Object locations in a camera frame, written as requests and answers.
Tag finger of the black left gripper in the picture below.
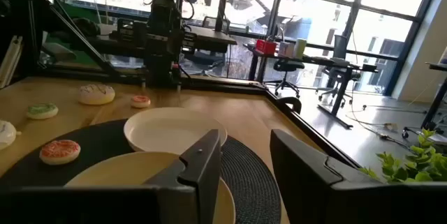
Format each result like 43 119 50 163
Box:
117 17 136 43
181 31 197 56

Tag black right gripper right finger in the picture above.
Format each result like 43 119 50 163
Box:
270 128 381 224

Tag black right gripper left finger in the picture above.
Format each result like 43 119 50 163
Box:
146 128 222 224

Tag small pink frosted donut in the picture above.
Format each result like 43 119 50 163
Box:
130 95 152 109

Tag white donut dark stripes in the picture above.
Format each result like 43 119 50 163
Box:
78 84 116 106

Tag white bowl with food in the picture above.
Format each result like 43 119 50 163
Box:
38 139 82 166

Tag pale frosted donut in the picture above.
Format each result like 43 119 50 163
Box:
0 119 22 151

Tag black rounded device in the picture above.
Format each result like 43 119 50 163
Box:
71 17 102 37

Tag white round plate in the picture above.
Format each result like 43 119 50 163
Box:
123 107 228 156

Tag black round woven placemat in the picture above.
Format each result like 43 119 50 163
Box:
0 118 282 224

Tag beige round plate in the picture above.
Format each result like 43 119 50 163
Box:
64 151 237 224

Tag red box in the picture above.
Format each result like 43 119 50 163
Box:
256 38 278 56

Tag white container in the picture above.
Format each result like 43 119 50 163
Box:
278 40 296 58

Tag long black desk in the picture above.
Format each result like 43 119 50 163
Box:
243 42 380 130

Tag black office chair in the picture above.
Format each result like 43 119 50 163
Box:
263 59 306 98

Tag green plant white pot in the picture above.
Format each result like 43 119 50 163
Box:
359 128 447 185

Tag pale green cylinder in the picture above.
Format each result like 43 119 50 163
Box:
293 38 307 60

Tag white folded panel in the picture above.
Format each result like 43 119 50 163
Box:
0 35 24 89

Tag grey office chair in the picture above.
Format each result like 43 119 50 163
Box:
316 34 362 108

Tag black aluminium table frame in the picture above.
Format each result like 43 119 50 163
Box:
26 0 361 169

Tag black frame handle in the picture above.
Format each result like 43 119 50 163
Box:
277 96 302 115

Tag black window frame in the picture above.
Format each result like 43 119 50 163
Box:
52 0 441 96

